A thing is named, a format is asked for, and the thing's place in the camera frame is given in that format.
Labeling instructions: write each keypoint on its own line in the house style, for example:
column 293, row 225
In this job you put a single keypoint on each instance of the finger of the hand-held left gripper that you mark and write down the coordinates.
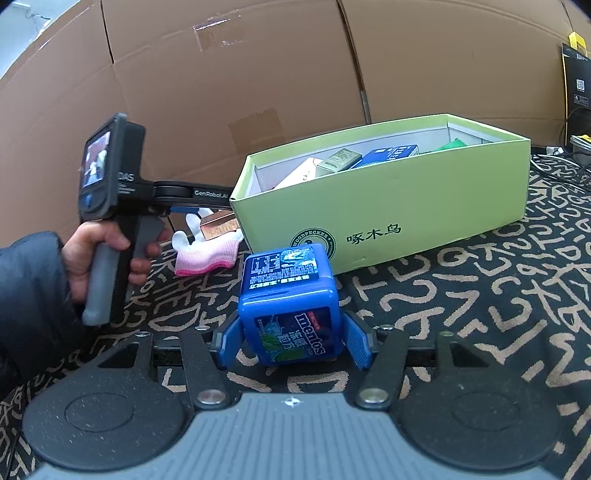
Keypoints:
column 194, row 211
column 194, row 193

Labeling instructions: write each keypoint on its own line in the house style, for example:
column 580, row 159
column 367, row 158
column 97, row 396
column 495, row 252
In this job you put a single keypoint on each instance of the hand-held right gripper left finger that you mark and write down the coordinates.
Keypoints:
column 229, row 344

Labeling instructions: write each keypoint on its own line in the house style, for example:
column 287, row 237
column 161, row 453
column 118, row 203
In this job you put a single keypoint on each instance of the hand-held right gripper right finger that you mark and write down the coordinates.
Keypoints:
column 360, row 344

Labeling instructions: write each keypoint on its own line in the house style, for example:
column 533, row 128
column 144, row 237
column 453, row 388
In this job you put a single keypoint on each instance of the copper brown box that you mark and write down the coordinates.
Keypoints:
column 221, row 226

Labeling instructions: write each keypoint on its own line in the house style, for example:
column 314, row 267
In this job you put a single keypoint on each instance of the blue cube gum box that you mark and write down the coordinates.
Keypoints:
column 286, row 295

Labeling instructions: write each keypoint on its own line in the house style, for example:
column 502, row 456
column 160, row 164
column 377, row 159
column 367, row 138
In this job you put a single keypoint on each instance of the light green shoe box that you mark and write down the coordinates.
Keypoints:
column 415, row 207

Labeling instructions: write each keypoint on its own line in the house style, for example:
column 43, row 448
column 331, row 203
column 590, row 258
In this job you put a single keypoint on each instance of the olive gold box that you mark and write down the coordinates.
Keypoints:
column 339, row 159

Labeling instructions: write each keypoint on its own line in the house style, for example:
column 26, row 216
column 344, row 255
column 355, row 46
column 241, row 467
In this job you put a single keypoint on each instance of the plain green box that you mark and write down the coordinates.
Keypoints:
column 455, row 144

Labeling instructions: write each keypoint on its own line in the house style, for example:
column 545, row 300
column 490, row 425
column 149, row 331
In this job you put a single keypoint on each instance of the person's left forearm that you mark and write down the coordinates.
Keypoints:
column 27, row 300

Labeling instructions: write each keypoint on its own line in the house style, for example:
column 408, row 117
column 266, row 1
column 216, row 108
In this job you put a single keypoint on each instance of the person's left hand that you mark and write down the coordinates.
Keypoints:
column 83, row 249

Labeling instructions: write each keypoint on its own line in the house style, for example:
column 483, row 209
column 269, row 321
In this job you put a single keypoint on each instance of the white glove pink cuff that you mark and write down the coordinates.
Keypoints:
column 203, row 261

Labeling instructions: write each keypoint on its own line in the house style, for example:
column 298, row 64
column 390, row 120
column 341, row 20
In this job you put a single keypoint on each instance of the large cardboard box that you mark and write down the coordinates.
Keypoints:
column 184, row 92
column 461, row 55

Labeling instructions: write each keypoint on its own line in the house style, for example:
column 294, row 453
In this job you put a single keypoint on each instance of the black letter-print mat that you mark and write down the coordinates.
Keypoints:
column 461, row 300

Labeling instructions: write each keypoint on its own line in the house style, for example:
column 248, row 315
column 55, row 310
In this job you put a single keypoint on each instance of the black yellow package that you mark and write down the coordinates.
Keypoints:
column 579, row 83

